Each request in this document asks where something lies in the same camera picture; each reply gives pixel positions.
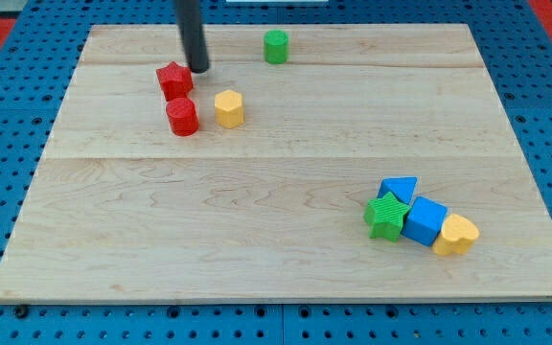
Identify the blue cube block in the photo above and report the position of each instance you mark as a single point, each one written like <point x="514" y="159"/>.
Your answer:
<point x="424" y="221"/>

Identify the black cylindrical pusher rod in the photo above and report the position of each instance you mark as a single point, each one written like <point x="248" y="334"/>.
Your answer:
<point x="190" y="25"/>

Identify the yellow heart block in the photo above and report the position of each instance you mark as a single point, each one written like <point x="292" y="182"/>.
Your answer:
<point x="457" y="235"/>

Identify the blue triangle block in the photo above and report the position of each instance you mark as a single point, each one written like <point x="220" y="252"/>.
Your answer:
<point x="402" y="188"/>

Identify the red cylinder block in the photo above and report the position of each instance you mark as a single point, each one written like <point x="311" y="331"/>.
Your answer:
<point x="182" y="116"/>

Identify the green star block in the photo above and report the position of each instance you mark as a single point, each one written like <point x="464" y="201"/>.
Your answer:
<point x="385" y="217"/>

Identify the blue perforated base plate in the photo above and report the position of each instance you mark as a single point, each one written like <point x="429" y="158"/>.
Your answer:
<point x="38" y="60"/>

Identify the light wooden board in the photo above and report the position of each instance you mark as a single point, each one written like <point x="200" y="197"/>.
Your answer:
<point x="121" y="211"/>

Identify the green cylinder block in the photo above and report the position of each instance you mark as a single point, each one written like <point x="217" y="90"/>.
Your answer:
<point x="276" y="47"/>

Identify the yellow hexagon block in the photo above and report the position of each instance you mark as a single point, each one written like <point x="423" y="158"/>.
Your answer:
<point x="229" y="108"/>

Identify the red star block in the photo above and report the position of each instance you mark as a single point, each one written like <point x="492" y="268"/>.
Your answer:
<point x="175" y="81"/>

